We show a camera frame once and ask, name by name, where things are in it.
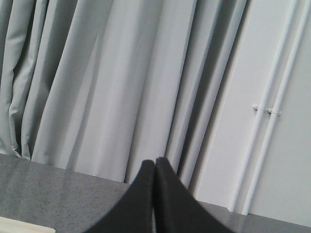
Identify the white wall pipe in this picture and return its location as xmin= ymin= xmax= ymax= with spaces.
xmin=228 ymin=0 xmax=297 ymax=212
xmin=241 ymin=0 xmax=311 ymax=215

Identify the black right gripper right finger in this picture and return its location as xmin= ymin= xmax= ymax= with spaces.
xmin=154 ymin=157 xmax=232 ymax=233

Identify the light wooden cutting board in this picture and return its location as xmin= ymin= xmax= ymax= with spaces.
xmin=0 ymin=217 xmax=56 ymax=233

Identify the grey pleated curtain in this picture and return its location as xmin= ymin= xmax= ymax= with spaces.
xmin=0 ymin=0 xmax=246 ymax=185

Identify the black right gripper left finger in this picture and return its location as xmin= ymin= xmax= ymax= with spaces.
xmin=85 ymin=160 xmax=155 ymax=233

